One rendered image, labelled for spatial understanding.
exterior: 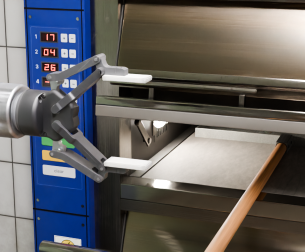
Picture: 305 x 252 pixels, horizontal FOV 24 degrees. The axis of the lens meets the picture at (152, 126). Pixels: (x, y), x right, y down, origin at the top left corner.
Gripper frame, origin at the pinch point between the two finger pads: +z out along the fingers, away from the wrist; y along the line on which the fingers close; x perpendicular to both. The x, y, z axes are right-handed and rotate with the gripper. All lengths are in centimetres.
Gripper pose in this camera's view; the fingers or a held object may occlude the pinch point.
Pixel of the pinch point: (142, 122)
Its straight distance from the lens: 111.1
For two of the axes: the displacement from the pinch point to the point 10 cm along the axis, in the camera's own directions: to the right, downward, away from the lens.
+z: 9.4, 0.9, -3.3
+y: 0.0, 9.7, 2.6
